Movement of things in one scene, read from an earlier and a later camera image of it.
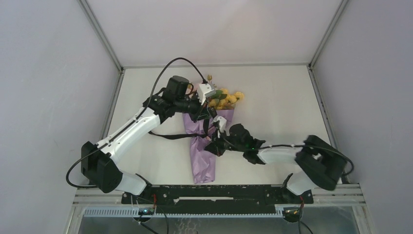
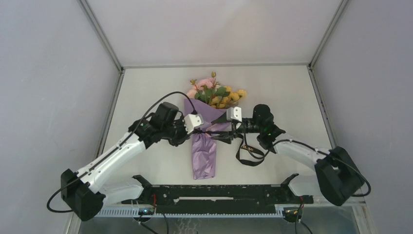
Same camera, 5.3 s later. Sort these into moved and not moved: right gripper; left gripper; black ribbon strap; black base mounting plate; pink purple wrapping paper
Moved: right gripper; black ribbon strap; left gripper
Not moved: black base mounting plate; pink purple wrapping paper
